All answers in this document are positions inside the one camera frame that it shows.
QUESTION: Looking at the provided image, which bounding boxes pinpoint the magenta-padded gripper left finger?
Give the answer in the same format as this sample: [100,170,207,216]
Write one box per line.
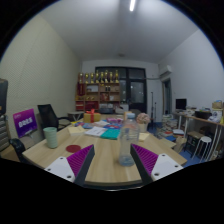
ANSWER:
[43,143,96,188]

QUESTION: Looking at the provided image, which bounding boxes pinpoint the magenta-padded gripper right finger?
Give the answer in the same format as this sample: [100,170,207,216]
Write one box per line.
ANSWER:
[130,143,184,186]

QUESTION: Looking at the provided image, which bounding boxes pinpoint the clear plastic water bottle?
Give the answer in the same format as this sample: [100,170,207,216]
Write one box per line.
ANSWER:
[118,113,141,167]

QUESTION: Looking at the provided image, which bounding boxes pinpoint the flat round red coaster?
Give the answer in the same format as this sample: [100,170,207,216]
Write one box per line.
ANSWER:
[65,144,83,154]

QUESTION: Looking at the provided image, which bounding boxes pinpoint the large yellow notepad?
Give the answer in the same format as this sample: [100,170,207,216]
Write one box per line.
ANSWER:
[138,132,151,142]

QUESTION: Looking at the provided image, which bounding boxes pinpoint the small yellow notepad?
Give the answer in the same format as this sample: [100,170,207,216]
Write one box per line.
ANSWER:
[67,125,87,136]

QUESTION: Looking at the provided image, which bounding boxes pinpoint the white printed booklet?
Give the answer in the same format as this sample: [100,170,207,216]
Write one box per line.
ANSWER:
[83,125,108,138]

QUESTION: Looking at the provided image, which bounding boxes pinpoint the pale green cup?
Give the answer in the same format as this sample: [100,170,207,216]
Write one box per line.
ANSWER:
[42,126,59,150]

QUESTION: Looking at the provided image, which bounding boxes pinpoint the pink flower bouquet in cup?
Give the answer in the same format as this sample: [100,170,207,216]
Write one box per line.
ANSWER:
[135,112,152,133]

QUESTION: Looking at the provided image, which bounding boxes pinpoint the teal book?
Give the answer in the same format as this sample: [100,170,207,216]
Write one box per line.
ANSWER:
[99,128,122,141]

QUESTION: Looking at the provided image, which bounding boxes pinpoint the yellow gift box red ribbon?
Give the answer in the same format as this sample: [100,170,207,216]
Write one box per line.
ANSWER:
[83,108,102,124]

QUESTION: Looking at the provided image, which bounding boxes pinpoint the blue colourful book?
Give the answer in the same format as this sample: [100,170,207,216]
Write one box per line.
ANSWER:
[103,123,122,130]

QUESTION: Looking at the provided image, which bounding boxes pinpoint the pink packet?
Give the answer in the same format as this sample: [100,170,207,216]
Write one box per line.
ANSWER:
[106,117,124,125]

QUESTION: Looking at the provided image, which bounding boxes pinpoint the black office chair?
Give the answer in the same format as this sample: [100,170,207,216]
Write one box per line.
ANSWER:
[36,103,73,133]

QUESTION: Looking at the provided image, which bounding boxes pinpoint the white stool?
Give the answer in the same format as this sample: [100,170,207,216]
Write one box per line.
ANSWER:
[194,135,213,162]

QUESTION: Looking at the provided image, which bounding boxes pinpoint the black computer monitor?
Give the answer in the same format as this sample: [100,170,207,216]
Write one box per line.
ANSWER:
[175,98,188,111]

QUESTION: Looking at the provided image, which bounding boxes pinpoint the purple sign board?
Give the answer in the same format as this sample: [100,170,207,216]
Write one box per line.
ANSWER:
[12,108,39,139]

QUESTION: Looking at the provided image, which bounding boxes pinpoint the cluttered side desk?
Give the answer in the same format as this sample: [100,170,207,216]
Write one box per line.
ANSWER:
[173,99,224,158]

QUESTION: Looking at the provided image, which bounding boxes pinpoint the wooden shelf unit with trophies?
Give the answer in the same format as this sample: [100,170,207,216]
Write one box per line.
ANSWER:
[75,69,122,113]

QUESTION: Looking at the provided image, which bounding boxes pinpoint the silver ribbed suitcase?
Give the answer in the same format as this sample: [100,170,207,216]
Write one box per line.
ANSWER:
[0,114,11,153]

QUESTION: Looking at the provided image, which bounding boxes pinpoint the dark grey case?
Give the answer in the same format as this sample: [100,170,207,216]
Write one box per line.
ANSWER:
[0,78,9,116]

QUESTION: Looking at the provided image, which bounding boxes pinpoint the ceiling tube light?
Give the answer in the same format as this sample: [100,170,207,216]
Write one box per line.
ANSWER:
[128,0,138,13]

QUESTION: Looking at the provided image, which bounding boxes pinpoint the white wall air conditioner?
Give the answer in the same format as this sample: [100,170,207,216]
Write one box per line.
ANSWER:
[158,64,173,79]

